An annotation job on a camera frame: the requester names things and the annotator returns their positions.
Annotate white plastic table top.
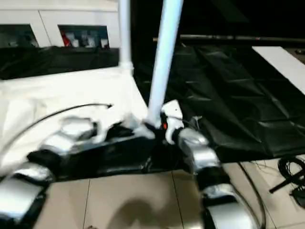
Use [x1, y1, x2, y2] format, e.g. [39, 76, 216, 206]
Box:
[0, 65, 156, 177]

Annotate black plastic table mat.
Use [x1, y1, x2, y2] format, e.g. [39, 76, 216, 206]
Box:
[0, 45, 305, 182]

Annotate red cabinet item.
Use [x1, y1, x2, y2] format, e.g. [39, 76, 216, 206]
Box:
[61, 31, 71, 46]

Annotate long dark metal rod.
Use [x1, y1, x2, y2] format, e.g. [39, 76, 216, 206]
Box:
[180, 34, 305, 42]

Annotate white flat board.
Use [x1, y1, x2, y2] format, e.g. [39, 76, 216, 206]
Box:
[252, 46, 305, 94]

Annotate large black backdrop sheet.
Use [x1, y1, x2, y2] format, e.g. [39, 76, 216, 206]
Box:
[130, 0, 305, 39]

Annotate white glass-door cabinet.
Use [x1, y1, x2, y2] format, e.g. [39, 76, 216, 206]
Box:
[0, 0, 122, 49]

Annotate black floor device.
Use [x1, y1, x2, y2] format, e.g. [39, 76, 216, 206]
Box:
[290, 186, 305, 206]

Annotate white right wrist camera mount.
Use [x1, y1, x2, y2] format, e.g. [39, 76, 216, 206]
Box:
[162, 100, 184, 146]

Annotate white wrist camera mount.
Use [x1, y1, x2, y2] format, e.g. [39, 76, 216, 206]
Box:
[95, 112, 125, 144]
[162, 100, 184, 146]

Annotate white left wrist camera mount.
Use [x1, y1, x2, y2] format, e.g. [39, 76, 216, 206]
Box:
[95, 112, 125, 144]

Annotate black coiled floor cables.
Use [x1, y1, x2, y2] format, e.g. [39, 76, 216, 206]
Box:
[277, 156, 305, 180]

